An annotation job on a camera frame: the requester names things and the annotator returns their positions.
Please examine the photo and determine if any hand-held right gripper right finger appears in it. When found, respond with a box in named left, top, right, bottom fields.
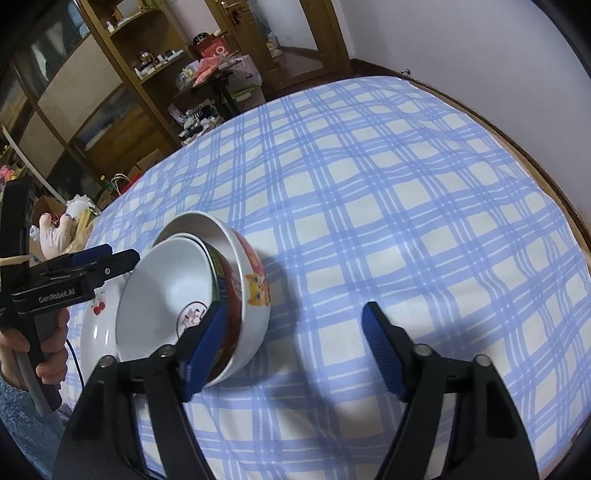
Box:
left=361, top=302, right=539, bottom=480

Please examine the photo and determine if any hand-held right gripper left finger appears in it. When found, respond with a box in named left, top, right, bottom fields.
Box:
left=51, top=305, right=229, bottom=480

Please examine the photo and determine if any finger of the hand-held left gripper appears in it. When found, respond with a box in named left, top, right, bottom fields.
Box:
left=88, top=248, right=141, bottom=284
left=68, top=244, right=114, bottom=271

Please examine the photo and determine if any wide red patterned bowl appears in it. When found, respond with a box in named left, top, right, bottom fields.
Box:
left=115, top=233, right=243, bottom=377

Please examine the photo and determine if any large white bowl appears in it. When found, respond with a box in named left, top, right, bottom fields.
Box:
left=154, top=211, right=271, bottom=389

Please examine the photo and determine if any white cherry print plate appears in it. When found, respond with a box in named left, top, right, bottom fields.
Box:
left=69, top=272, right=132, bottom=388

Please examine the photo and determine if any person's left forearm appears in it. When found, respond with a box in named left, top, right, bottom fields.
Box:
left=0, top=373, right=66, bottom=462

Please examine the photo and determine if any person's left hand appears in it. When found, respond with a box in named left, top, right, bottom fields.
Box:
left=0, top=307, right=71, bottom=393

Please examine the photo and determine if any yellow plush item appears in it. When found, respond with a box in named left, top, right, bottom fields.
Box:
left=73, top=210, right=101, bottom=241

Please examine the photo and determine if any pink plush doll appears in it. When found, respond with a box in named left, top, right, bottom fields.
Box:
left=36, top=211, right=77, bottom=260

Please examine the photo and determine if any open cardboard box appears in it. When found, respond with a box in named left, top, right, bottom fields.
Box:
left=31, top=194, right=66, bottom=219

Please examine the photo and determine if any white spiky plush toy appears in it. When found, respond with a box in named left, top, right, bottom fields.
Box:
left=65, top=194, right=100, bottom=220

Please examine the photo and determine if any red paper bag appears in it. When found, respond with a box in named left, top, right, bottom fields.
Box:
left=112, top=172, right=145, bottom=198

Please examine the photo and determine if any flat-sided cardboard box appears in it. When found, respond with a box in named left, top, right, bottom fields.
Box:
left=124, top=148, right=165, bottom=184

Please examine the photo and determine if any blue plaid bed sheet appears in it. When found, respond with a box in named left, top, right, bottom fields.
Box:
left=60, top=76, right=591, bottom=480

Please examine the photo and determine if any wooden wardrobe with sliding doors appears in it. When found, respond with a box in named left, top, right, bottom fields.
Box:
left=0, top=0, right=186, bottom=209

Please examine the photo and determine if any wicker basket with plush toys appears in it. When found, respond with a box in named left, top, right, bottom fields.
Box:
left=177, top=103, right=225, bottom=145

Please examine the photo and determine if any small cluttered side table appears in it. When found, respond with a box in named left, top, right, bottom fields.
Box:
left=172, top=54, right=267, bottom=121

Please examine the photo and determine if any pink cloth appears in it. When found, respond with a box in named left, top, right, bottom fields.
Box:
left=191, top=57, right=232, bottom=87

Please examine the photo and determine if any wooden open shelf unit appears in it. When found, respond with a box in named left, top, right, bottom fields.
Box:
left=78, top=0, right=232, bottom=140

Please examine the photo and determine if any clear plastic storage box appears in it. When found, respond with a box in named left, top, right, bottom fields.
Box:
left=226, top=54, right=267, bottom=112

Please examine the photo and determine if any red box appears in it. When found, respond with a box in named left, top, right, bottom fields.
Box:
left=193, top=39, right=230, bottom=61

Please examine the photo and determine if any wooden door with glass panel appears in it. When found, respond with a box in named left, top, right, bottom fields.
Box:
left=203, top=0, right=352, bottom=89

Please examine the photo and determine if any black cable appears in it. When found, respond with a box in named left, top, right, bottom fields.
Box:
left=64, top=336, right=89, bottom=394

